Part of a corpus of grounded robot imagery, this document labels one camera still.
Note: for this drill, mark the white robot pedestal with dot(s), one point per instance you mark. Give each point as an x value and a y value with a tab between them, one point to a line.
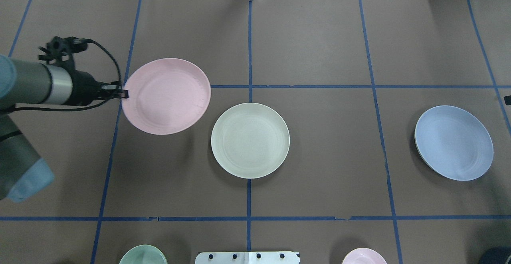
264	257

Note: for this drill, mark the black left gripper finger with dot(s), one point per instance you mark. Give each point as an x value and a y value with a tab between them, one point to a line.
114	94
112	85

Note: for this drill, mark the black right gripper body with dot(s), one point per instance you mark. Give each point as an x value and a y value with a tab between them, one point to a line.
508	100

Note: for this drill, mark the green cup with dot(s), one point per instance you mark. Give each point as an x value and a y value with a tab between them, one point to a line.
143	254

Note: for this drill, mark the blue plate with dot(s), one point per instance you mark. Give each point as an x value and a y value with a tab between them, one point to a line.
454	143

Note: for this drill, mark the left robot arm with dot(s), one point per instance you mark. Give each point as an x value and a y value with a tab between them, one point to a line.
33	86

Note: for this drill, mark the cream plate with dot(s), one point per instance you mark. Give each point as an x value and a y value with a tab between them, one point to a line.
250	140

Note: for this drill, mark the dark blue pot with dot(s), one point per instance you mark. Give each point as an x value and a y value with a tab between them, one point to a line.
496	255

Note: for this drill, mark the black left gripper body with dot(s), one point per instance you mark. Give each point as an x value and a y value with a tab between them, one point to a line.
83	88

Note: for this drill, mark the pink plate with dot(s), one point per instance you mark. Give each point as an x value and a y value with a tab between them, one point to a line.
166	96

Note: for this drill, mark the pink bowl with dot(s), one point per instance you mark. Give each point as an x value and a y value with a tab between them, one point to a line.
363	256

